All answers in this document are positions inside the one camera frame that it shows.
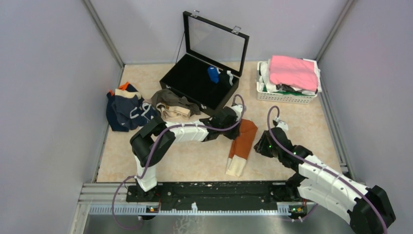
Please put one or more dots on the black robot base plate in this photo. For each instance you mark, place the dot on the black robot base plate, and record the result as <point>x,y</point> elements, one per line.
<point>221,196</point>

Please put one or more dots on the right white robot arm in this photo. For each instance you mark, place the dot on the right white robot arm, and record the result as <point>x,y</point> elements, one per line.
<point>366,210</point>

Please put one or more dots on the blue rolled underwear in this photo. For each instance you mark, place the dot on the blue rolled underwear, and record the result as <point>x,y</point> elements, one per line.
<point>213,73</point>

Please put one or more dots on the navy blue clothes pile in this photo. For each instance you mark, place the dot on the navy blue clothes pile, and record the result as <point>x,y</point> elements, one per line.
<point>127,110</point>

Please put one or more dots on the white clothes in basket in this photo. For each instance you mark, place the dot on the white clothes in basket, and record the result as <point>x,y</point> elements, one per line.
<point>270,87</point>

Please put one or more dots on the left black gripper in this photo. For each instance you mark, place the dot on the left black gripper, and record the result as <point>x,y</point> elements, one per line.
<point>235,133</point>

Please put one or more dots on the black white rolled underwear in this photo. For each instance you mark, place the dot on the black white rolled underwear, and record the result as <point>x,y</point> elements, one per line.
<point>226,78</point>

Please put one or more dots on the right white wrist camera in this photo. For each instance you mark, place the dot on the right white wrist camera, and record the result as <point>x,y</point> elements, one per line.
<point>281,124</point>

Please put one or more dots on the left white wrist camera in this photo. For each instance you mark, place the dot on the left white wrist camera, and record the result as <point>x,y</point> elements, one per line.
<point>238,109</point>

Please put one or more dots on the black box glass lid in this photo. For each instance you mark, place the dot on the black box glass lid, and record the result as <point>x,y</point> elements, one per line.
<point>207,43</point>

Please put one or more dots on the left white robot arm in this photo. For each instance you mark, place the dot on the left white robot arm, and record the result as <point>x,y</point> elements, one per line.
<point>151,143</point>

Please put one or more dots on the white plastic basket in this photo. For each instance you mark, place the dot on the white plastic basket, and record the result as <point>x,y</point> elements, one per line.
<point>285,97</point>

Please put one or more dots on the olive beige underwear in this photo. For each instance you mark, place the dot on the olive beige underwear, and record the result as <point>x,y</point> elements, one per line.
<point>170,106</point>

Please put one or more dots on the pink folded cloth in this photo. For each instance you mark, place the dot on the pink folded cloth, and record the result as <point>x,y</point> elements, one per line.
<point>295,72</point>

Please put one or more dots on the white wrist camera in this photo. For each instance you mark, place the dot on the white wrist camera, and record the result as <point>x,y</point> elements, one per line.
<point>281,124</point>
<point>238,109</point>

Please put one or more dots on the orange underwear white waistband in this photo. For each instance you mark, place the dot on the orange underwear white waistband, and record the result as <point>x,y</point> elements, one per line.
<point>240,149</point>

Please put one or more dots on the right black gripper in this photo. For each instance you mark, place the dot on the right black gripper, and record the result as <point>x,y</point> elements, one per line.
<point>260,146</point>

